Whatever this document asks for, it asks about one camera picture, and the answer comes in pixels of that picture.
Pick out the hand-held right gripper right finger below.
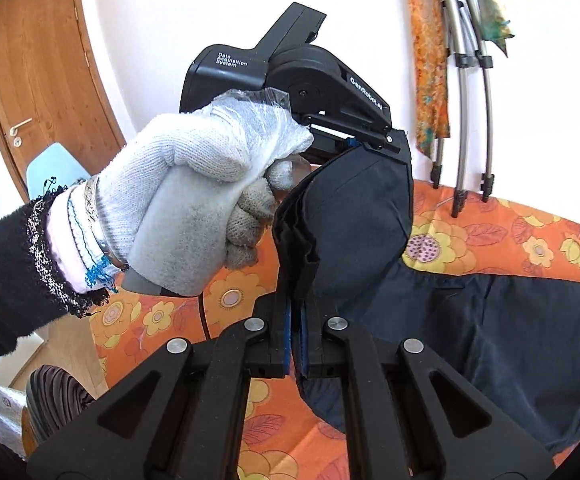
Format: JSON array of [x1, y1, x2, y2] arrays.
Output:
[[295, 300, 555, 480]]

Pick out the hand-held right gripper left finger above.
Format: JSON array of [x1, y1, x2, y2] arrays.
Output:
[[25, 270, 291, 480]]

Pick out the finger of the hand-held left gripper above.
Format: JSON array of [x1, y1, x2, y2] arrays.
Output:
[[302, 114, 415, 165]]

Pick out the dark navy pants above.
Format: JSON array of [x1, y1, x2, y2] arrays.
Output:
[[270, 149, 580, 453]]

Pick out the person's left forearm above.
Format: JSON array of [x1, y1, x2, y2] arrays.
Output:
[[0, 175, 131, 386]]

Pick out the person's left hand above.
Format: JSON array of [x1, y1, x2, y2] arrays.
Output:
[[92, 89, 315, 268]]

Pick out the grey metal folding rack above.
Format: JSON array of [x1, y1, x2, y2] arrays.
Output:
[[427, 0, 498, 218]]

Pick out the orange floral scarf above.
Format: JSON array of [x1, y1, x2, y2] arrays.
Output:
[[406, 0, 451, 161]]

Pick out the orange floral bed sheet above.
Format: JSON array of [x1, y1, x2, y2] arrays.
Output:
[[90, 177, 580, 480]]

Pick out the green floral scarf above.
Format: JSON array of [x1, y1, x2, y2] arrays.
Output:
[[462, 0, 515, 58]]

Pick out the dark ribbed shoe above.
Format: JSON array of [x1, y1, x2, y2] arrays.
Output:
[[25, 365, 98, 453]]

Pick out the wooden door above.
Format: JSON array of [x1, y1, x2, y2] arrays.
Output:
[[0, 0, 128, 206]]

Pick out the black cable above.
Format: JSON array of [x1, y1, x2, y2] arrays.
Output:
[[196, 294, 211, 343]]

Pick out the blue beaded bracelet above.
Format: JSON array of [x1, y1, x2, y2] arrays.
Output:
[[65, 192, 118, 293]]

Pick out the silver bracelet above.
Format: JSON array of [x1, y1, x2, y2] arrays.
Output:
[[82, 176, 131, 271]]

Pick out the metal door handle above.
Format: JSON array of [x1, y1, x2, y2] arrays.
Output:
[[4, 117, 33, 149]]

